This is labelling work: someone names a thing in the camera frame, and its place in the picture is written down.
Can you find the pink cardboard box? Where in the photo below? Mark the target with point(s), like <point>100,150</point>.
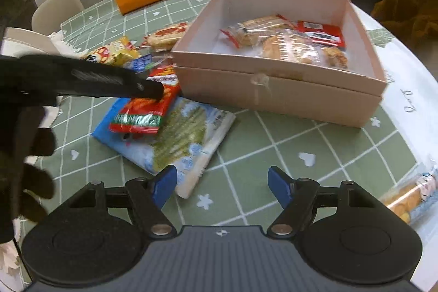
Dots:
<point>273,93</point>

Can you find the small blue snack packet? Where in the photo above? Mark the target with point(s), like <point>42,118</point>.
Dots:
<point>138,63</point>

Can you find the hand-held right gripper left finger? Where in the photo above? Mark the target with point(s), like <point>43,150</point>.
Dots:
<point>164,184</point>

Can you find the white chair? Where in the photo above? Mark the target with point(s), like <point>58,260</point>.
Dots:
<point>56,13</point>

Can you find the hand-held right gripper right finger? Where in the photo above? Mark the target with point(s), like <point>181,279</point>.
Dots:
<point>279,184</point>

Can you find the yellow snack packet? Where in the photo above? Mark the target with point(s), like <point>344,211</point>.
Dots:
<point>109,52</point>

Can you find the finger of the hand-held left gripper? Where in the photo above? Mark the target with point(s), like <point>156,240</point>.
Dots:
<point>150,89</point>

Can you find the person's left hand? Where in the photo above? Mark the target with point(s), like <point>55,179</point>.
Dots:
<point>20,141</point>

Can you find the long bread packet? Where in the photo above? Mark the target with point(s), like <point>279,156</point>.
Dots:
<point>407,199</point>

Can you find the blue green snack packet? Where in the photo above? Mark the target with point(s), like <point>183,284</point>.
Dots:
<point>184,141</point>

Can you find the cracker packet red ends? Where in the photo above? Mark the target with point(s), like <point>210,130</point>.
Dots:
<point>253,30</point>

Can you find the white scalloped cloth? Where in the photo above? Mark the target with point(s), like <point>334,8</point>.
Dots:
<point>59,40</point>

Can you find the red snack packet green band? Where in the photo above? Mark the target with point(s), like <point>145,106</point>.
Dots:
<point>143,114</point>

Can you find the clear bread packet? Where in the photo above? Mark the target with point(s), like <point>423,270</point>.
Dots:
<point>291,49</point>

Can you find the white red snack packet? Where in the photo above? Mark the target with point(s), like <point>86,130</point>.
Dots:
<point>167,35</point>

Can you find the dark red snack packet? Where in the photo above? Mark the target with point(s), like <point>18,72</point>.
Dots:
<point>321,33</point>

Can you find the green checked tablecloth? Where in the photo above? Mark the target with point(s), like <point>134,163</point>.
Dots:
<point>273,148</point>

